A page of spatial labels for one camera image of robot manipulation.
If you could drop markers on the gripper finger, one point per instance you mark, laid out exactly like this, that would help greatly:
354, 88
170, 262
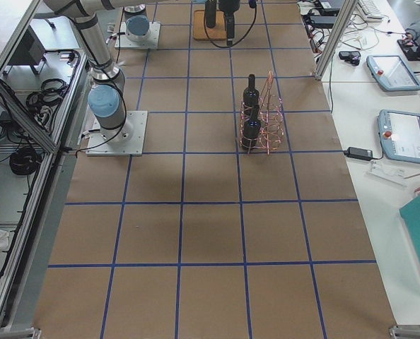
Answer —
232, 25
227, 23

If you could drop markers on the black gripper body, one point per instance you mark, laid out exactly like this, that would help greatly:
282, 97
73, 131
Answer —
230, 8

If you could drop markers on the dark wine bottle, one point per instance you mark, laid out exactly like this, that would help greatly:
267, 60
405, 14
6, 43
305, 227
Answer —
210, 13
251, 129
250, 94

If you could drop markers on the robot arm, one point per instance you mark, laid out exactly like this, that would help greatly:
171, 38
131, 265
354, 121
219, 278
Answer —
216, 23
106, 97

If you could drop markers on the teach pendant far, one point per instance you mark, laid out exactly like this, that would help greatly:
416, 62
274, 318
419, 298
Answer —
392, 73

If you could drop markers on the teach pendant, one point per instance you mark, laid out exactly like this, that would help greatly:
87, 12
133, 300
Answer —
392, 73
400, 135

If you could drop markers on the black power adapter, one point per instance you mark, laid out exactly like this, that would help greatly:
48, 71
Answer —
358, 153

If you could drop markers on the teach pendant near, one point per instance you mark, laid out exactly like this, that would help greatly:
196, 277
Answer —
400, 135

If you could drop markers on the copper wire bottle basket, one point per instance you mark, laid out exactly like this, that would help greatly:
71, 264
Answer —
272, 123

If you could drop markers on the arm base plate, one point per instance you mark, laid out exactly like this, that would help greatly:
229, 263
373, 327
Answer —
128, 141
148, 41

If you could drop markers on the aluminium frame post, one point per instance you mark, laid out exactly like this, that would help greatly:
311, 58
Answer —
334, 37

